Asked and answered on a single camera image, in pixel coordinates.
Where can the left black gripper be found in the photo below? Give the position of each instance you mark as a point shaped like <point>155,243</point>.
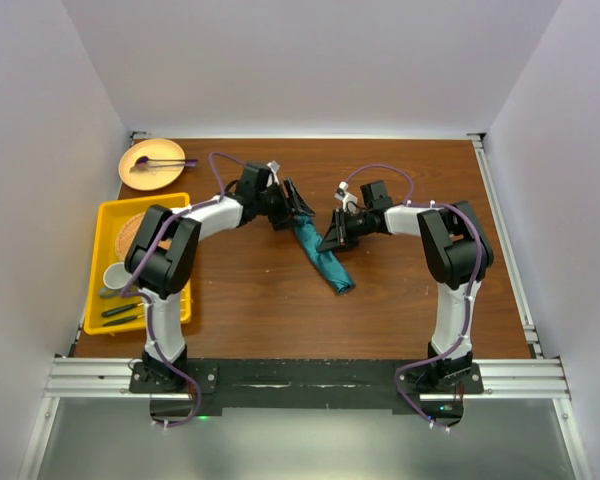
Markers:
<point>285,216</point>

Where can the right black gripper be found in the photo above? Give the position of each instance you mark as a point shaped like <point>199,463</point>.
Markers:
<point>339,234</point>

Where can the teal cloth napkin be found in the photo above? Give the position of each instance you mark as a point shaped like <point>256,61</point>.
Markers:
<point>325,263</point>

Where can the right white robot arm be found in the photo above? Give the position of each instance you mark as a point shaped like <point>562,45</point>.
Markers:
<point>457,255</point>

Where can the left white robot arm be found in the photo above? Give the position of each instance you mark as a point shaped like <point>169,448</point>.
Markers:
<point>161,257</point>

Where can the purple spoon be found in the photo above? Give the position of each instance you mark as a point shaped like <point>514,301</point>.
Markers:
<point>145,162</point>

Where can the beige round plate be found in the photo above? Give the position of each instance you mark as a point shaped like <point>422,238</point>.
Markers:
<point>155,178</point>

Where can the orange woven round mat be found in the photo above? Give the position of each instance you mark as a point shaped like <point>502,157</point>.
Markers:
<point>126,235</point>

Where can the white grey mug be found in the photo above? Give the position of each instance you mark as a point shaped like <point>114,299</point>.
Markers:
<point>115,277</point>

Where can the yellow plastic tray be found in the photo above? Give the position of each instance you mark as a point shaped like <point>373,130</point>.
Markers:
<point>111,216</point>

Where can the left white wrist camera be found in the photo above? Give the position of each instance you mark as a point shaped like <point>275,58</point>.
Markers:
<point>273,178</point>

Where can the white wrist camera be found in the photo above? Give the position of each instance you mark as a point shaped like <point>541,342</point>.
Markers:
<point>273,178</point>
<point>348,200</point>

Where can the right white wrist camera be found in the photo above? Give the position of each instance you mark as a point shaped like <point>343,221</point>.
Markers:
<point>348,200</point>

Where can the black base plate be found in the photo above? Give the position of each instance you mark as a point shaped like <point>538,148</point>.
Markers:
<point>437,390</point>

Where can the gold utensil green handle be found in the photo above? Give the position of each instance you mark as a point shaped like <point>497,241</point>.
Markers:
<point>122,320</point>

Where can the gold spoon green handle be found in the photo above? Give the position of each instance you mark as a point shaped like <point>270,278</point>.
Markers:
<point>120,309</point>

